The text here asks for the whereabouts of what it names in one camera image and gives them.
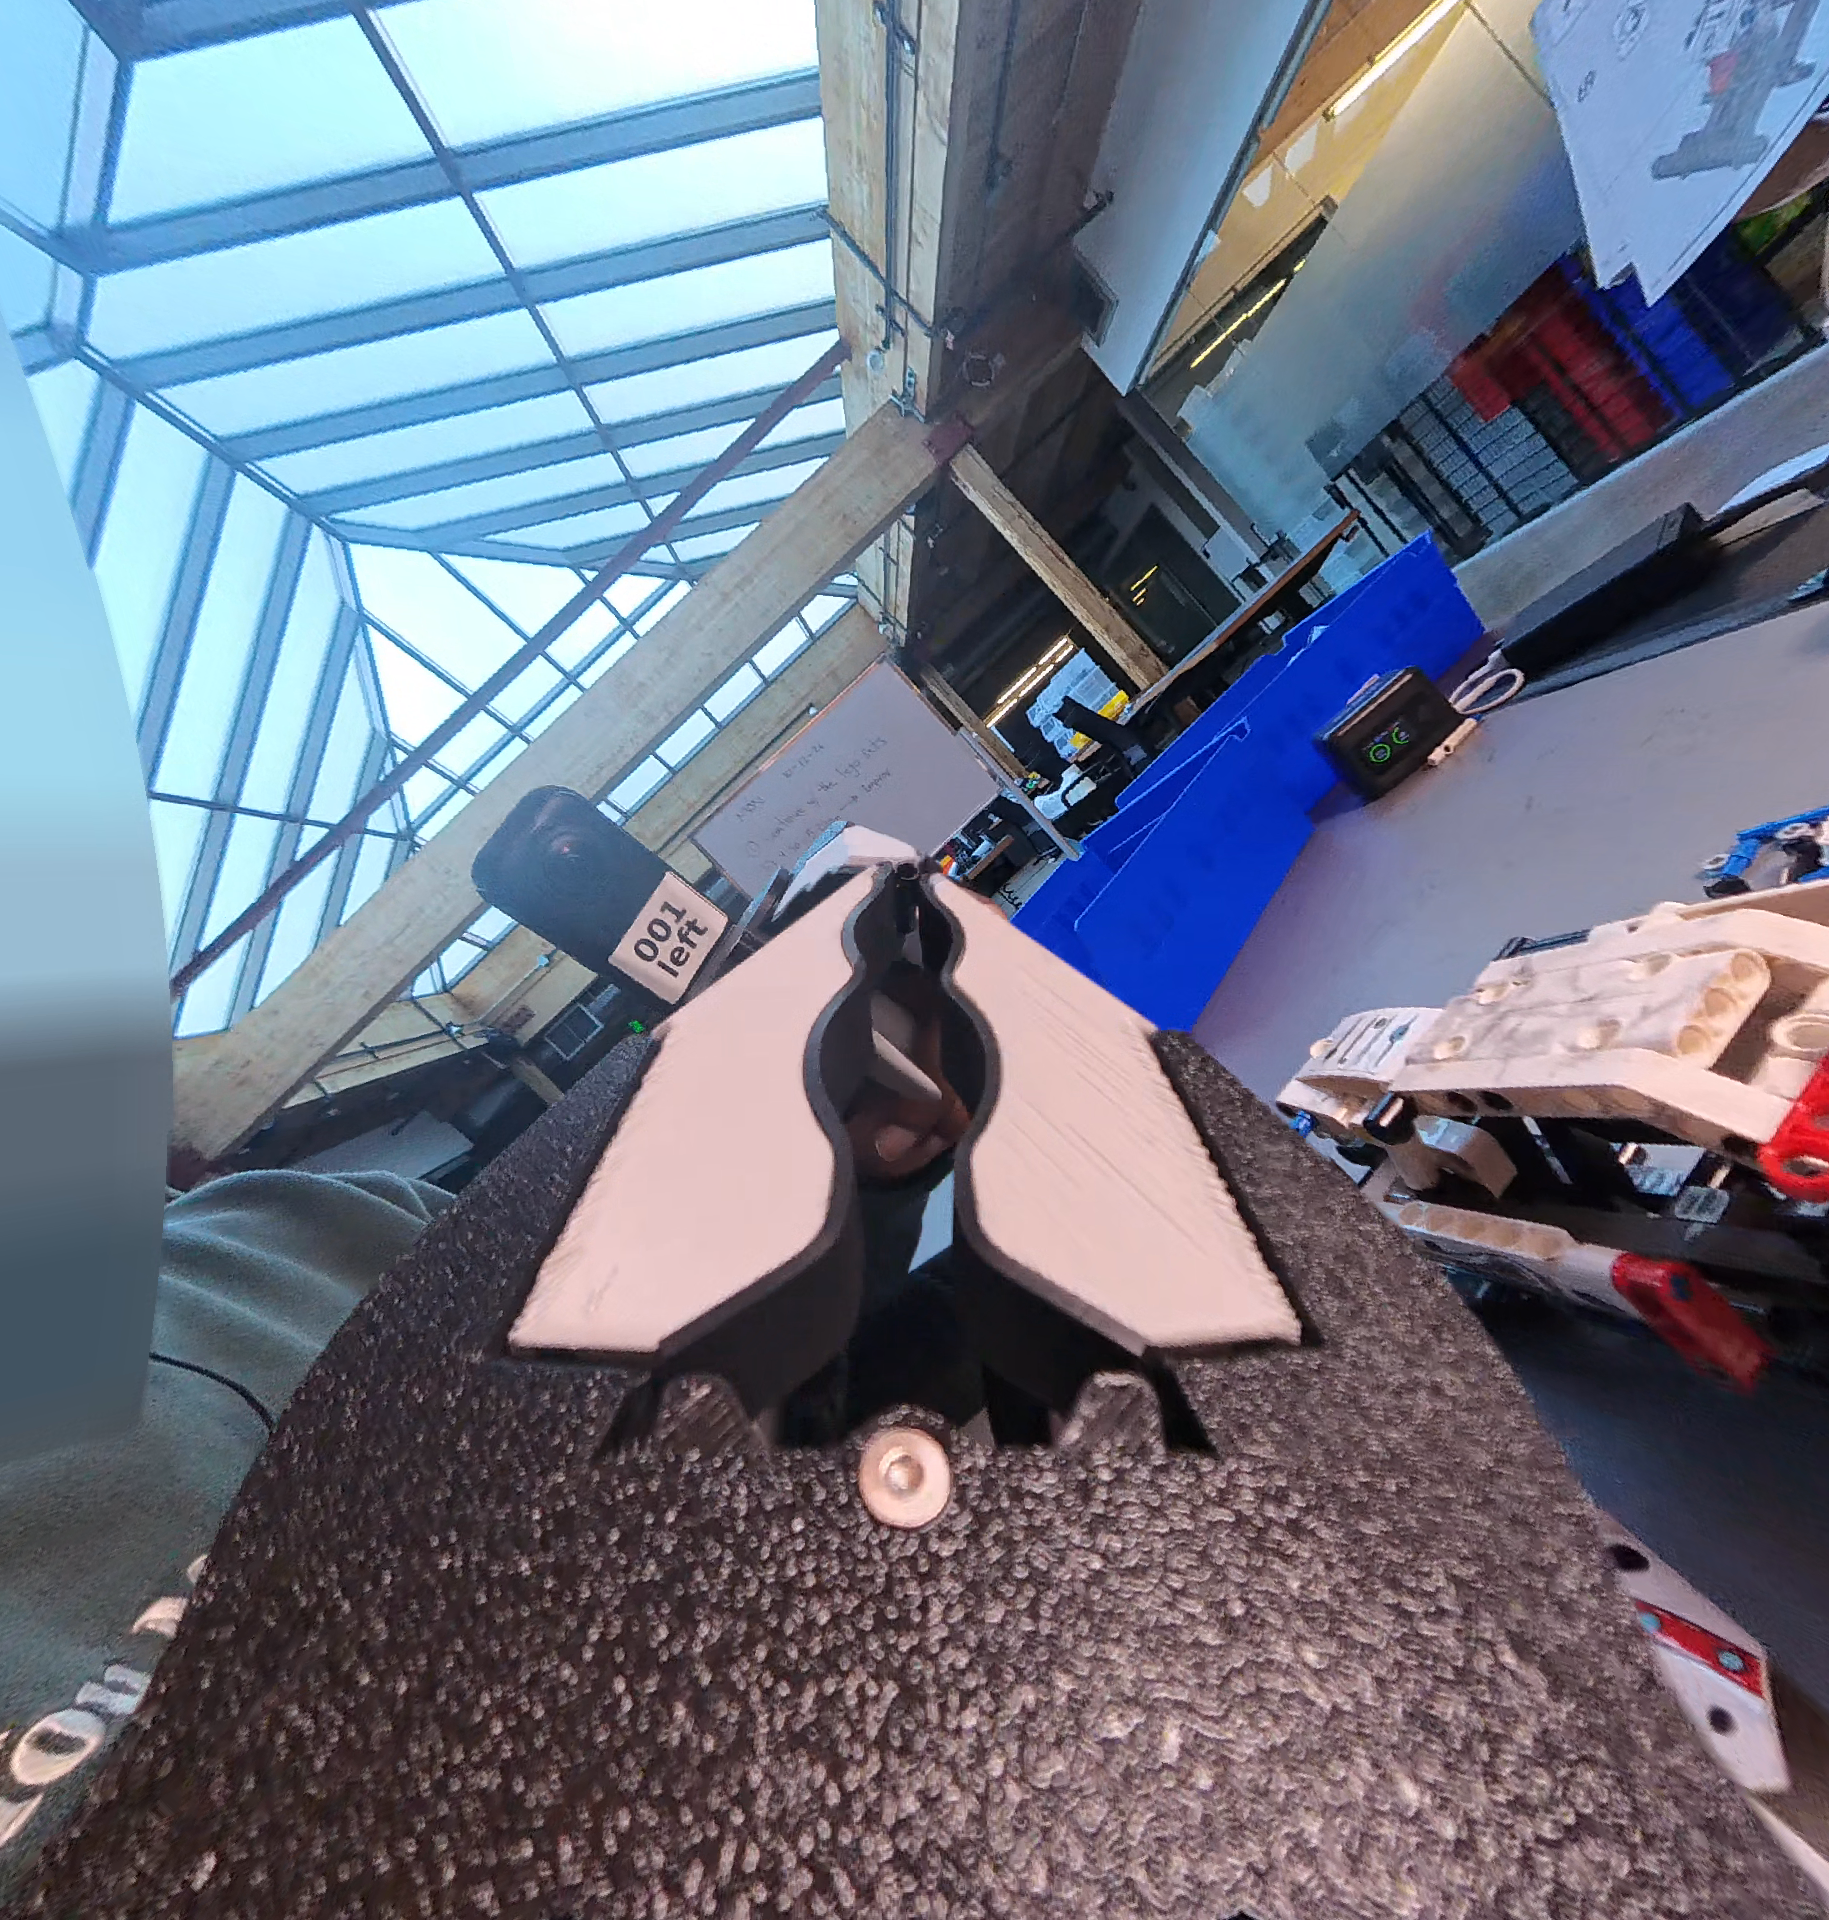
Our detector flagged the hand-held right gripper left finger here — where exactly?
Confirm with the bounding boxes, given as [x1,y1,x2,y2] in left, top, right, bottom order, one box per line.
[504,867,932,1412]

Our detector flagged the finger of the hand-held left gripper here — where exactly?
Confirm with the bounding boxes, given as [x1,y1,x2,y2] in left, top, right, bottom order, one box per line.
[757,824,922,917]

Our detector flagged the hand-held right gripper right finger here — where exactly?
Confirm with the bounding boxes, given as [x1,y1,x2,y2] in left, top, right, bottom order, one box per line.
[915,871,1312,1398]

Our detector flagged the white brick-built truck model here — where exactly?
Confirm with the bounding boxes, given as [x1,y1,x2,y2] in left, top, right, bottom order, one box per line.
[1275,867,1829,1802]

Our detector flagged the instruction booklet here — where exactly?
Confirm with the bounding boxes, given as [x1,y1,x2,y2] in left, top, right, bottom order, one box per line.
[1528,0,1829,303]

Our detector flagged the grey desk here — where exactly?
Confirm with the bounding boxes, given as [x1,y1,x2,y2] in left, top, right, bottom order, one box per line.
[1184,421,1829,1920]

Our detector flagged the white whiteboard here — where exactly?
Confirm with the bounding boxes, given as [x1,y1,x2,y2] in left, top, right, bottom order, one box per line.
[689,661,1006,903]

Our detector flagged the black device green display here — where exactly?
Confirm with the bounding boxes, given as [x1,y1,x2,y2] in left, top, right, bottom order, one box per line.
[1320,672,1465,800]

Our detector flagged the loose small building parts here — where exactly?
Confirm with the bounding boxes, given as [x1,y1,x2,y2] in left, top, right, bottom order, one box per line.
[1708,786,1829,895]

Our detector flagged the black power adapter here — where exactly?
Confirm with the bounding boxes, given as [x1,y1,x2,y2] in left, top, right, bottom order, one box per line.
[1499,505,1725,677]

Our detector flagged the wire mesh storage rack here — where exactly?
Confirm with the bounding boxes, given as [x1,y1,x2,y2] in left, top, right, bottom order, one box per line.
[1335,211,1829,557]

